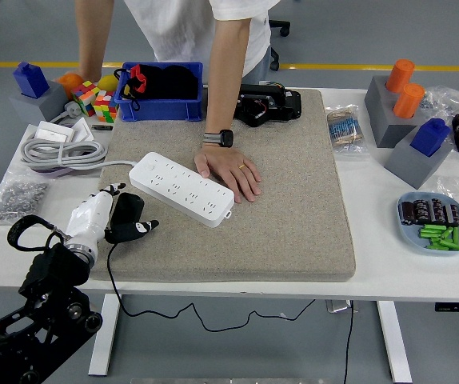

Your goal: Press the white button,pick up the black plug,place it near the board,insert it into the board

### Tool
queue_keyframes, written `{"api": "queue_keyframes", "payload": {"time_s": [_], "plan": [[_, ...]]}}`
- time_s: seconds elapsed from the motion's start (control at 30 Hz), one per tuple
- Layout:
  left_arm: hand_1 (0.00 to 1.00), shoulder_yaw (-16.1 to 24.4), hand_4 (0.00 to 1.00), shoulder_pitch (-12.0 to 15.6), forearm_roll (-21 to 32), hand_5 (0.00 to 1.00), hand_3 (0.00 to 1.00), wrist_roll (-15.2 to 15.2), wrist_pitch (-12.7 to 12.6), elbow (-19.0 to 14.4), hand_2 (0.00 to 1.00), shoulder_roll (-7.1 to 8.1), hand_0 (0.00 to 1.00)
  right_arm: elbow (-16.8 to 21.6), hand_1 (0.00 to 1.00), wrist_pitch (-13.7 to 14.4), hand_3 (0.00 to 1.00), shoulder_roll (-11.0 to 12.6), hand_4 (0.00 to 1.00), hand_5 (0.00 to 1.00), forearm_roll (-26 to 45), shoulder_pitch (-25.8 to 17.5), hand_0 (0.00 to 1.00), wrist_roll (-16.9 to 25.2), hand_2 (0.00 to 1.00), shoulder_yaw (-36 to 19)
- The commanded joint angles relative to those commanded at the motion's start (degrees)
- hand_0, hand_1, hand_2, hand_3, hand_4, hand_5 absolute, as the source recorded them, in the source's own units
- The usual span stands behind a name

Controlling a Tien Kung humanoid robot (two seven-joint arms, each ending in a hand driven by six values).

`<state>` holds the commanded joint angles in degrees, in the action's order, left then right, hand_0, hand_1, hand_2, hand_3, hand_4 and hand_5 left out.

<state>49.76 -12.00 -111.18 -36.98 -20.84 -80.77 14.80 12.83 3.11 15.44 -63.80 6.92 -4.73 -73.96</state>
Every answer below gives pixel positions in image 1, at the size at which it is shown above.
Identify grey two-slot holder block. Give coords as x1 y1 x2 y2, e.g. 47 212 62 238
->
364 75 426 149

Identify blue plastic bin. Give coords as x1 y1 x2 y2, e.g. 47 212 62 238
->
114 61 205 122

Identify white power strip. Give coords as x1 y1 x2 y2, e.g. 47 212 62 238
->
128 150 236 229

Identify person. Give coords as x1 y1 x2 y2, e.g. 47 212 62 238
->
123 0 273 85

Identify light blue plate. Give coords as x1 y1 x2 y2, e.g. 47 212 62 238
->
397 191 459 256

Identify clear bag of resistors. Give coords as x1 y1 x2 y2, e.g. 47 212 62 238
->
325 104 370 155

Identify black plug adapter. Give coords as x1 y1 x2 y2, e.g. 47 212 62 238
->
109 192 146 231

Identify metal bracket under table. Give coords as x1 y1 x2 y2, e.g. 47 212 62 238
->
325 298 359 314

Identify white table leg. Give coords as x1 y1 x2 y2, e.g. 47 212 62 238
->
376 300 413 383
88 294 122 377

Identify small white box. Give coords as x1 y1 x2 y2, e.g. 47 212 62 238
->
35 121 77 143

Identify black office chair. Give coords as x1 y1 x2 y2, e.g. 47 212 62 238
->
268 19 291 72

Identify thin black plug cord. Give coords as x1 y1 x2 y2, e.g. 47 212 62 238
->
105 239 317 334

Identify orange round fruit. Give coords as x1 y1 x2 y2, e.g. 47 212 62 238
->
55 72 85 99

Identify grey-brown mat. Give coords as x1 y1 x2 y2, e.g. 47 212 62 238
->
86 88 357 283

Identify hanging black cable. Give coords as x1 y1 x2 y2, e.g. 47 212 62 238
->
343 299 354 384

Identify yellow round fruit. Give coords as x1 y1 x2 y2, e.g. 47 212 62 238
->
97 74 118 91

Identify black pouch with red trim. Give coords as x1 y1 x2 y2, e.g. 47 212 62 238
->
114 63 199 111

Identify person's left hand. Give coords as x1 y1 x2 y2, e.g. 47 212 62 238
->
194 143 262 204

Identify person's right hand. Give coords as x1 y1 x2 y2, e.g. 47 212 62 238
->
78 64 103 85

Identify black electronic module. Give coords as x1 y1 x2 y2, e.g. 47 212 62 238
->
233 82 303 128

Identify grey coiled power cable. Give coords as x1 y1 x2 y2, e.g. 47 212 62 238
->
20 111 138 173

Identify clear bag of metal nuts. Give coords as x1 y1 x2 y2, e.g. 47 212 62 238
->
0 170 53 227

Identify orange cylinder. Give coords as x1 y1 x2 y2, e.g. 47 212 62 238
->
385 58 416 94
392 82 425 119

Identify grey wall plug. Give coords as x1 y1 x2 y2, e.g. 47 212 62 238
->
64 100 85 118

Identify black wristwatch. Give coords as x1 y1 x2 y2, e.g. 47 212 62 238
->
202 129 234 148

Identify blue house-shaped block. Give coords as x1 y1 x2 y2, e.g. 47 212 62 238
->
12 61 50 98
409 118 452 157

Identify crumpled clear plastic bags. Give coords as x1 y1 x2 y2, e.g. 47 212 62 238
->
417 84 459 121

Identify colourful puzzle cube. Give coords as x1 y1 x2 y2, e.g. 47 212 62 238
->
92 90 119 123
70 80 100 117

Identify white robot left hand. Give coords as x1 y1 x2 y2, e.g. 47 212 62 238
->
64 182 161 251

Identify grey single-slot holder block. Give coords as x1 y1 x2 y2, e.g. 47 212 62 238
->
384 126 454 190
8 82 70 126

